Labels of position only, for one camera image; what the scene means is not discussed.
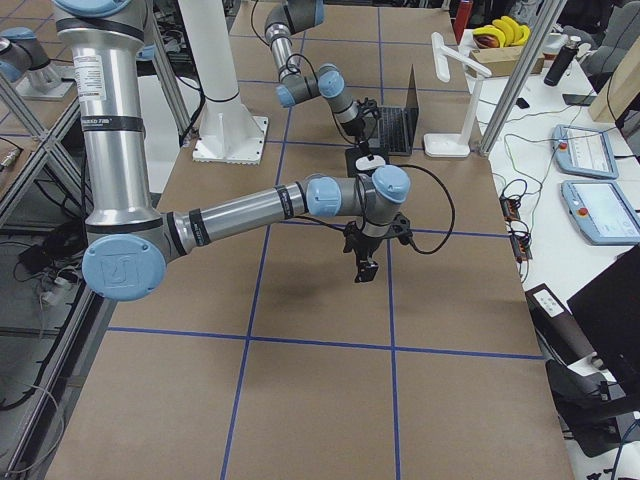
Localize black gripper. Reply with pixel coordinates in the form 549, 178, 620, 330
339, 97, 381, 145
343, 213, 413, 283

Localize white desk lamp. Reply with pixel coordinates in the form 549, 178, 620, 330
422, 32, 492, 159

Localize grey laptop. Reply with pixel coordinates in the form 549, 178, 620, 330
369, 67, 420, 156

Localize black smartphone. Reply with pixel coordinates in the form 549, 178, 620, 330
562, 94, 597, 106

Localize white computer mouse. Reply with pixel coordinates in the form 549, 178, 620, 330
355, 154, 386, 172

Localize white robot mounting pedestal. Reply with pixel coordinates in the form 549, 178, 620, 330
179, 1, 269, 165

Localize blue teach pendant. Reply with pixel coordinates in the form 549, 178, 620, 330
552, 124, 619, 180
560, 180, 639, 246

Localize aluminium frame post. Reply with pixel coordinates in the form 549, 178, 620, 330
478, 0, 566, 157

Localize lower blue teach pendant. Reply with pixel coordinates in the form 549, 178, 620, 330
560, 180, 639, 246

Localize black mouse pad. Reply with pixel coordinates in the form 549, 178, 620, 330
345, 147, 389, 177

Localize upper blue teach pendant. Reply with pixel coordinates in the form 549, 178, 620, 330
552, 124, 619, 180

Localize yellow bananas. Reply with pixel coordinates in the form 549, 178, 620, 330
472, 16, 531, 49

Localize black water bottle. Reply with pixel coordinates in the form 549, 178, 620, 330
543, 36, 581, 86

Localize cardboard box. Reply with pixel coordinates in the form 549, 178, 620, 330
469, 46, 524, 77

